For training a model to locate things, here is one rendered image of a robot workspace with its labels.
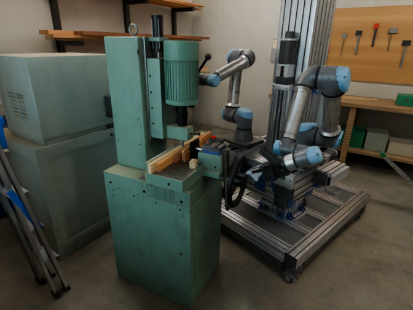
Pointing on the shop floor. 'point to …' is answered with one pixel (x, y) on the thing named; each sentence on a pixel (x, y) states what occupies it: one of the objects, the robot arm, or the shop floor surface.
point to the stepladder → (26, 222)
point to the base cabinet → (166, 242)
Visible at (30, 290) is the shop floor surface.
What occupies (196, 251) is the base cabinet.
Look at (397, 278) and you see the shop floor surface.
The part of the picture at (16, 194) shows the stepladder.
